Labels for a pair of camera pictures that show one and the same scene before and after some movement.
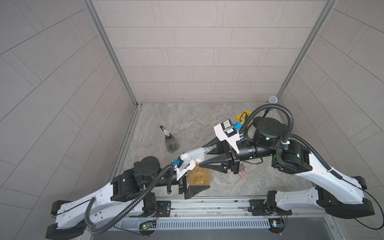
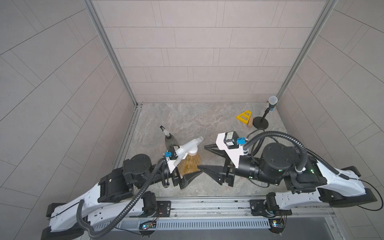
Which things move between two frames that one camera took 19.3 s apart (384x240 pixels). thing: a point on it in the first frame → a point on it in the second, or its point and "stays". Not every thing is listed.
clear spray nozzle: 197,155 → 190,148
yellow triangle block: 247,112 stays
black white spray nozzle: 168,135 stays
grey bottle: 172,144 stays
